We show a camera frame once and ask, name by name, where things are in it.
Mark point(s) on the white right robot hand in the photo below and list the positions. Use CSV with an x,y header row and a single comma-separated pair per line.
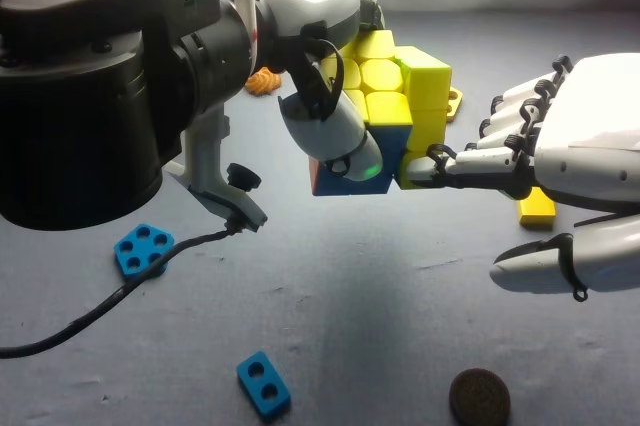
x,y
590,156

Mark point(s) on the multicoloured puzzle cube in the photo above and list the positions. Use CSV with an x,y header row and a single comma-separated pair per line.
x,y
390,81

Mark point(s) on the yellow rectangular block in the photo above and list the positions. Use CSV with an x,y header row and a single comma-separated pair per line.
x,y
537,213

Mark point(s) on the yellow pentagon block with holes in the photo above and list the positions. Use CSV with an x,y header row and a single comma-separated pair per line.
x,y
454,106

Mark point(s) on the round brown sandwich cookie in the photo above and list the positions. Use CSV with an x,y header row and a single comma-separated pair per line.
x,y
480,398

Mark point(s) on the grey table cloth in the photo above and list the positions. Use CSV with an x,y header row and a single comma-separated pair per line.
x,y
350,296

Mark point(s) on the orange swirl toy pastry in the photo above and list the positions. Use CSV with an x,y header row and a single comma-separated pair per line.
x,y
262,83

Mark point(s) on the blue two-hole block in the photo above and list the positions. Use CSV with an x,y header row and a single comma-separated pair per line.
x,y
264,380

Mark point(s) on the blue pentagon block with holes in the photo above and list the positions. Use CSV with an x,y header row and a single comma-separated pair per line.
x,y
144,248

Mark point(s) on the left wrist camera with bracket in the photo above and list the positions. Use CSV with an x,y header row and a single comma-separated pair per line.
x,y
205,156

